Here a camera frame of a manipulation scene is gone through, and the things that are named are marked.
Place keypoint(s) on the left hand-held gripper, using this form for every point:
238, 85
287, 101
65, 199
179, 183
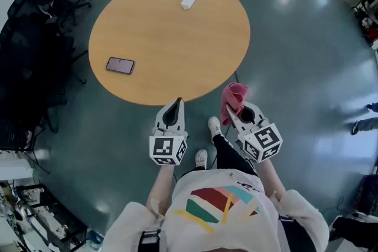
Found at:
168, 147

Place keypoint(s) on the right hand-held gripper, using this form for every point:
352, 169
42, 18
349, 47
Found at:
263, 141

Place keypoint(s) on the pink cloth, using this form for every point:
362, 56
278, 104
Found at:
233, 94

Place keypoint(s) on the person's left forearm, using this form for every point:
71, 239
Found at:
161, 186

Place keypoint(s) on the person's right forearm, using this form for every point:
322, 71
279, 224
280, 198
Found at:
271, 177

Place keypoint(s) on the white sneaker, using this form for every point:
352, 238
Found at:
214, 127
201, 157

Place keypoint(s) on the black trousers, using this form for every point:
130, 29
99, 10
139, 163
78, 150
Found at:
230, 156

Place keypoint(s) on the black smartphone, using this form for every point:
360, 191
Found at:
119, 65

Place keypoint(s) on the white printed t-shirt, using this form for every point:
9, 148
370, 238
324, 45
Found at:
265, 230

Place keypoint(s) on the black equipment case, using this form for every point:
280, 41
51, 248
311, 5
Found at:
369, 194

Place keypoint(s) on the black equipment cart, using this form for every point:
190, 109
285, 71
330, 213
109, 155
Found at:
74, 224

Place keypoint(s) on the black bag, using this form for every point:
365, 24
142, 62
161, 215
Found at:
354, 230

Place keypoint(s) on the white side table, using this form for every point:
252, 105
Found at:
14, 168

